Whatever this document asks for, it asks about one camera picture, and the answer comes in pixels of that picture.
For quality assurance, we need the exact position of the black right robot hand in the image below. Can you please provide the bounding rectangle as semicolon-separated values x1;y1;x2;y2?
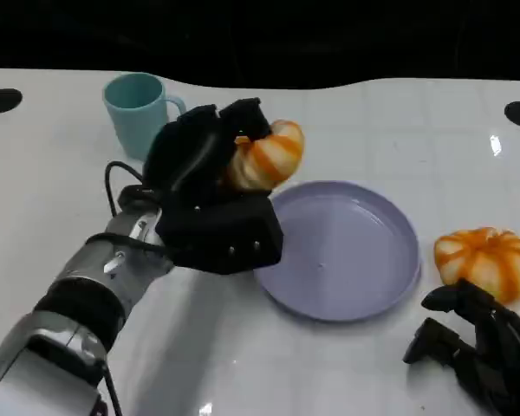
401;278;520;416

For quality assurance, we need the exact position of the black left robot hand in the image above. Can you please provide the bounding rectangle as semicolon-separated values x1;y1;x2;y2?
142;98;274;207

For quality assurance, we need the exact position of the orange and white bread roll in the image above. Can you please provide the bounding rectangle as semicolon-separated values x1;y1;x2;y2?
223;120;306;192
433;226;520;304

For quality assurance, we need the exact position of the pale green mug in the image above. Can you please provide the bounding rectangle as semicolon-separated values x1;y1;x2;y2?
102;72;187;161

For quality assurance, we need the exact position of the lilac plate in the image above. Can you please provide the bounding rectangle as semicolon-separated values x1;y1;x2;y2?
253;180;422;322

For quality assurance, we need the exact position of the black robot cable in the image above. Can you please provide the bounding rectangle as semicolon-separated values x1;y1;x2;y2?
100;362;124;416
85;232;168;255
105;160;161;218

